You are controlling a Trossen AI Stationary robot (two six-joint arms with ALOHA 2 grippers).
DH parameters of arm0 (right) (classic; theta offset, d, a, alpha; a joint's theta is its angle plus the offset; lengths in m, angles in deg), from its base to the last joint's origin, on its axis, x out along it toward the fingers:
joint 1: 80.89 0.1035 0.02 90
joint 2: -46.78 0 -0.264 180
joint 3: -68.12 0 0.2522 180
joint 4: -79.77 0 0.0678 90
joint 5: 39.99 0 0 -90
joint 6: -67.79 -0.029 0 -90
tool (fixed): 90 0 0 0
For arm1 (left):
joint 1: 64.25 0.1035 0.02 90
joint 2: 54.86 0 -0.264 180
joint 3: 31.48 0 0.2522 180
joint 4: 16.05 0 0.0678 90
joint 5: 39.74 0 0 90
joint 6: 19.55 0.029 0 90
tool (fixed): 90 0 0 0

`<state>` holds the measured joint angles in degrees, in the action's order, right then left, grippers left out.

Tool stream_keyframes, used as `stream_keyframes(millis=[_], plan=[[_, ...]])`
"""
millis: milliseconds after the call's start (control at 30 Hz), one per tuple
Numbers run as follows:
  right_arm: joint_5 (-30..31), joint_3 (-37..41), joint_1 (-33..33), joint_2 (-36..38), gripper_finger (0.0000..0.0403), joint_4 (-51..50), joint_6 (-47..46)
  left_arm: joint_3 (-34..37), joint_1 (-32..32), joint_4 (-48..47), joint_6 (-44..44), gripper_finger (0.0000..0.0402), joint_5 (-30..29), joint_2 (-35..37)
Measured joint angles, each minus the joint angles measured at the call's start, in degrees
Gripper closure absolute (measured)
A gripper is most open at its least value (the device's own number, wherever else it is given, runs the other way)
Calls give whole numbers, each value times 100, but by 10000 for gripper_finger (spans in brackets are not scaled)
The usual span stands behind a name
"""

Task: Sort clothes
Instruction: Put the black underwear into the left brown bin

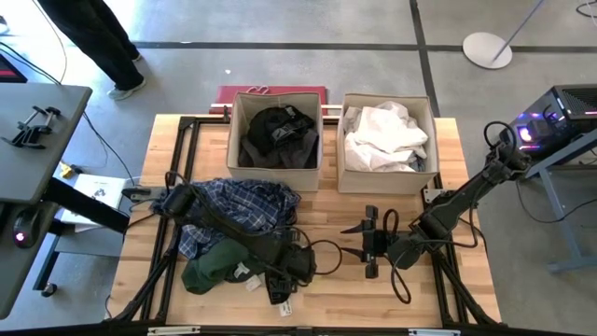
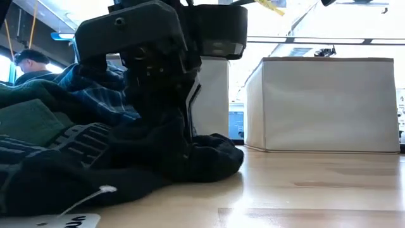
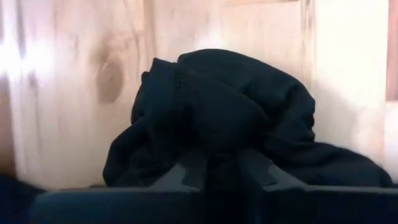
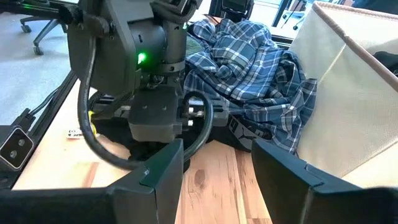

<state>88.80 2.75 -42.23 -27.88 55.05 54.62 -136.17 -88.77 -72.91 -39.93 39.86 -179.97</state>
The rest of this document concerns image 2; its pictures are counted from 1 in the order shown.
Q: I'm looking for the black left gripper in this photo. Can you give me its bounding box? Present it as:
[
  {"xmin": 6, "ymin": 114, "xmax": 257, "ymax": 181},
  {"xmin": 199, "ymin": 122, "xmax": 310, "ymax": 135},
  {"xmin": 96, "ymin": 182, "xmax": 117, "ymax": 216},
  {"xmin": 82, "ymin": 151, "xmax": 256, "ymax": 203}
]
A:
[{"xmin": 75, "ymin": 0, "xmax": 203, "ymax": 141}]

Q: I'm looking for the blue plaid shirt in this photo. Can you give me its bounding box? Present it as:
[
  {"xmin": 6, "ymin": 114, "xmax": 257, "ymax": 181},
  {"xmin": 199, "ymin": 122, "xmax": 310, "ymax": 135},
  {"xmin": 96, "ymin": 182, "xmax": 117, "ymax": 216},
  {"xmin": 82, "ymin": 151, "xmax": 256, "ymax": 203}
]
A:
[{"xmin": 52, "ymin": 62, "xmax": 142, "ymax": 127}]

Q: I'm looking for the plain black garment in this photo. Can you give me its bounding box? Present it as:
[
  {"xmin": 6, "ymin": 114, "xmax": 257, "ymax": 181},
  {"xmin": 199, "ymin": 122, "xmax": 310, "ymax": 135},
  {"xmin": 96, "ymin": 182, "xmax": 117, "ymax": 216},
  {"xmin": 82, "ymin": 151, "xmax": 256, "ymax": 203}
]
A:
[{"xmin": 0, "ymin": 110, "xmax": 245, "ymax": 218}]

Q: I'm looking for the left cardboard box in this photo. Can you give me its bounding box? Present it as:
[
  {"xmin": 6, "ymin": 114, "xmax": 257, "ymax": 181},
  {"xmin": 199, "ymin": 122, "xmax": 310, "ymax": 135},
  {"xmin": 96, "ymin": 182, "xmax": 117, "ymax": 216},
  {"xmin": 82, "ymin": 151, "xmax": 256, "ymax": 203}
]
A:
[{"xmin": 106, "ymin": 53, "xmax": 231, "ymax": 137}]

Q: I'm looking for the blue background cabinet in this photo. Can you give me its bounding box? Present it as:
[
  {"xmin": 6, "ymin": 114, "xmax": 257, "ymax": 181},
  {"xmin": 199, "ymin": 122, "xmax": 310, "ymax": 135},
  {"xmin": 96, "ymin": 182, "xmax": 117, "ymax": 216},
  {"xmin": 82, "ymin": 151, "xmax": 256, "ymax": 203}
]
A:
[{"xmin": 228, "ymin": 103, "xmax": 246, "ymax": 141}]

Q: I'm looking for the black garment with white print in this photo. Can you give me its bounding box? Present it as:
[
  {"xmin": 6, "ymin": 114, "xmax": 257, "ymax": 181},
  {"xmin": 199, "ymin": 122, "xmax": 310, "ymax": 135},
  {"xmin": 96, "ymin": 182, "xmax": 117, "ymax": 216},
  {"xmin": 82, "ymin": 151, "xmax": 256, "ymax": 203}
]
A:
[{"xmin": 0, "ymin": 122, "xmax": 112, "ymax": 168}]

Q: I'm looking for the person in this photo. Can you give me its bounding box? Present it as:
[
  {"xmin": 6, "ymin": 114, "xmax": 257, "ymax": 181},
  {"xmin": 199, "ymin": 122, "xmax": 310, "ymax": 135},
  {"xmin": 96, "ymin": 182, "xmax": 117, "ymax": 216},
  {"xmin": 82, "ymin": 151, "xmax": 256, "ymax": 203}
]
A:
[{"xmin": 13, "ymin": 48, "xmax": 61, "ymax": 87}]

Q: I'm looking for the dark green garment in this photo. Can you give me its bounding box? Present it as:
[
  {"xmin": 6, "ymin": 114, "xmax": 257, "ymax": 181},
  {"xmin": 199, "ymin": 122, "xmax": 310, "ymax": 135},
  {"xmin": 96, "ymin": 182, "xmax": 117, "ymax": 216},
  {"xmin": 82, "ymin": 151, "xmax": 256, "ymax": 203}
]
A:
[{"xmin": 0, "ymin": 79, "xmax": 78, "ymax": 147}]

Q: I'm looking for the beige fabric bin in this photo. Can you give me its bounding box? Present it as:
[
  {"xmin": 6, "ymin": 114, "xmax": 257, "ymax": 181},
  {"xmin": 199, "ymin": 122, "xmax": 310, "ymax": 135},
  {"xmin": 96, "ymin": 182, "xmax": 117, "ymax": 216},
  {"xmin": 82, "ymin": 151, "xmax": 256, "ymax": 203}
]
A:
[{"xmin": 243, "ymin": 56, "xmax": 401, "ymax": 155}]

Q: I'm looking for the white clothing tag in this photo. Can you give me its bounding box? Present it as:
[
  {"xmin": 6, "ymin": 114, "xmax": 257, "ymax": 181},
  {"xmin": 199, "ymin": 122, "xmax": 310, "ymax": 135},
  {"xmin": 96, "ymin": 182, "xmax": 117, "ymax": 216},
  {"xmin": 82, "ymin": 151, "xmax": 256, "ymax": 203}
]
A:
[{"xmin": 0, "ymin": 185, "xmax": 118, "ymax": 228}]

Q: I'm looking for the white background poster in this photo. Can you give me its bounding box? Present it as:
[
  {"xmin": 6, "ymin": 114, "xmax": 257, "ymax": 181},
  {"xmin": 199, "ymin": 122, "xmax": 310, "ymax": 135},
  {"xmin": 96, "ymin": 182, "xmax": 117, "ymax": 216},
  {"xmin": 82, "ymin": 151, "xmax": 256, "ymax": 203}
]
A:
[{"xmin": 396, "ymin": 88, "xmax": 405, "ymax": 145}]

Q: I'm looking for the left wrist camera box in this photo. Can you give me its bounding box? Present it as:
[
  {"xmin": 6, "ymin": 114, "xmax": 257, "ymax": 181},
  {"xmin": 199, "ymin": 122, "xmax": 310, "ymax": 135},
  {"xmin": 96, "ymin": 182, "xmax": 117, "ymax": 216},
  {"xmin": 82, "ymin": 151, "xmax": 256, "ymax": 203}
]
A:
[{"xmin": 197, "ymin": 4, "xmax": 249, "ymax": 61}]

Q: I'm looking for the yellow cable label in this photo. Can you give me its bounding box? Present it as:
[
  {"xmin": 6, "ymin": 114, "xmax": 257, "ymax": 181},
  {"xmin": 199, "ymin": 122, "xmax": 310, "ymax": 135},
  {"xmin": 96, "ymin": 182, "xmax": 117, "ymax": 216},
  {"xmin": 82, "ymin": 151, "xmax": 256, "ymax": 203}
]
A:
[{"xmin": 254, "ymin": 0, "xmax": 286, "ymax": 17}]

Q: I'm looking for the black overhead frame bar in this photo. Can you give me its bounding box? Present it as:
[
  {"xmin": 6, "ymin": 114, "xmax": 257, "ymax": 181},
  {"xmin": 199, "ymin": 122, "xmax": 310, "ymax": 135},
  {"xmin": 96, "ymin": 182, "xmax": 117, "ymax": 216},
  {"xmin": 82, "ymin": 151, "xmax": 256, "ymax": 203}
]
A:
[{"xmin": 246, "ymin": 35, "xmax": 405, "ymax": 46}]

